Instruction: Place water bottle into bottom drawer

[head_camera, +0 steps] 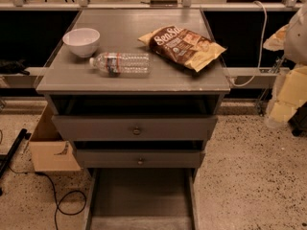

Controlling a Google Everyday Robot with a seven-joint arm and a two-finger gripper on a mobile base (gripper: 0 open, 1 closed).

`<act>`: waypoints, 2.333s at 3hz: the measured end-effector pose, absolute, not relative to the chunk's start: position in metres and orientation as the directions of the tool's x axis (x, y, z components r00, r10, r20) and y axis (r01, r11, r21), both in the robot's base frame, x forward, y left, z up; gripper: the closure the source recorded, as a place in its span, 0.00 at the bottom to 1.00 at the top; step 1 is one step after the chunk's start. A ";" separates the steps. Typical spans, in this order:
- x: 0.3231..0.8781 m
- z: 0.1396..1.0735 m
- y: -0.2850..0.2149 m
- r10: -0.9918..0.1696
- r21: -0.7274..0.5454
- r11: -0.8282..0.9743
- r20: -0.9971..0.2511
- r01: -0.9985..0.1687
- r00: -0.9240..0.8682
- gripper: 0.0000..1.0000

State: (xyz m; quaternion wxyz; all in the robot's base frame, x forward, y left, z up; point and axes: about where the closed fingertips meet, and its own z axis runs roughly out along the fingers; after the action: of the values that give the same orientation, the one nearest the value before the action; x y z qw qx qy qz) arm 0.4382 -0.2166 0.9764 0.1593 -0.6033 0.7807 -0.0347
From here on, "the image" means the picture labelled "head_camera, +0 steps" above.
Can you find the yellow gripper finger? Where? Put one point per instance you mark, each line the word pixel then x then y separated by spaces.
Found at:
pixel 289 93
pixel 276 41

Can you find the clear plastic water bottle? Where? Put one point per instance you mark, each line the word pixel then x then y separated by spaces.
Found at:
pixel 125 65

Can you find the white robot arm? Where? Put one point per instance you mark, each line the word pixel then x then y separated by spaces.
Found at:
pixel 295 44

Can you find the grey wooden drawer cabinet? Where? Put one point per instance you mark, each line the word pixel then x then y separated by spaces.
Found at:
pixel 73 88

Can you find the grey open bottom drawer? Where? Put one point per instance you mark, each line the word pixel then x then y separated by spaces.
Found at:
pixel 141 199

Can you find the grey middle drawer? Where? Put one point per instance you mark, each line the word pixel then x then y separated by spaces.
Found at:
pixel 139 158

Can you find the grey top drawer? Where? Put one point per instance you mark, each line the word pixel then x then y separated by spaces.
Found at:
pixel 134 127

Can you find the brown yellow chip bag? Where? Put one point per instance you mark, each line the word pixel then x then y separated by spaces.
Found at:
pixel 182 46

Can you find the black device on ledge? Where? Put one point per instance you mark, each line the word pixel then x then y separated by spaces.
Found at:
pixel 163 3

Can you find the white ceramic bowl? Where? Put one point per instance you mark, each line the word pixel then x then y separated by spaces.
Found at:
pixel 82 42

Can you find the cardboard box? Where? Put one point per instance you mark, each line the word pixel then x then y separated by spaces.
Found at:
pixel 50 153

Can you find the black bar on floor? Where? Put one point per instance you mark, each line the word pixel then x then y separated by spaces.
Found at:
pixel 5 159

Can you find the black cloth on rail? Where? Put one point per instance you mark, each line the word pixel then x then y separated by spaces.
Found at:
pixel 11 67

